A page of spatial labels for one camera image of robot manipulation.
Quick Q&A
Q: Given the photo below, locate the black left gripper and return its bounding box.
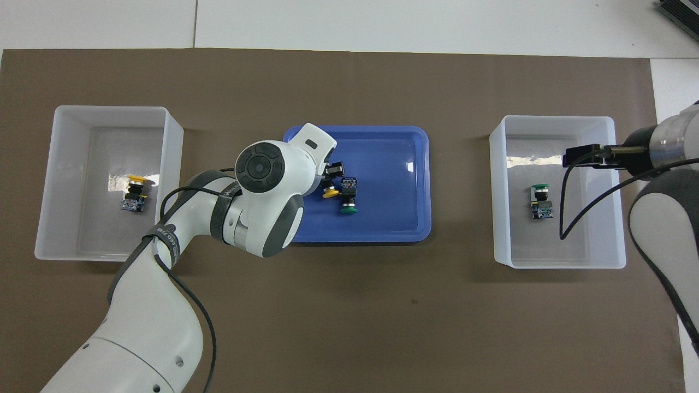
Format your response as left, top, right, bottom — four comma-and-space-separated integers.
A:
319, 162, 346, 189

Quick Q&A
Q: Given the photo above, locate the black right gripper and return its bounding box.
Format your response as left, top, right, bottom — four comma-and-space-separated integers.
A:
563, 124, 664, 176

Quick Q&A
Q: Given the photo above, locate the green push button switch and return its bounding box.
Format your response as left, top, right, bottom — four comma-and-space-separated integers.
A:
340, 177, 359, 216
529, 183, 554, 220

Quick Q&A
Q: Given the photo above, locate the blue plastic tray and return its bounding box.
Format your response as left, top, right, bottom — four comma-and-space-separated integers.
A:
281, 126, 432, 243

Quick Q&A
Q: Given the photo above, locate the translucent white plastic box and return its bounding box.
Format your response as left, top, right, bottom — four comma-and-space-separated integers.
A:
489, 115, 627, 270
34, 105, 185, 263

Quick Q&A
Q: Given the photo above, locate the brown table mat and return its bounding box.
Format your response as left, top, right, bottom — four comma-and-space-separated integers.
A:
0, 48, 686, 393

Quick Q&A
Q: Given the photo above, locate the dark grey ribbed device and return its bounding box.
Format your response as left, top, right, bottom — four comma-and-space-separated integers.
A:
657, 0, 699, 34

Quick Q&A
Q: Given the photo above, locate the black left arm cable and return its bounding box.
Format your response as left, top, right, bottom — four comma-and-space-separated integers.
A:
106, 183, 241, 393

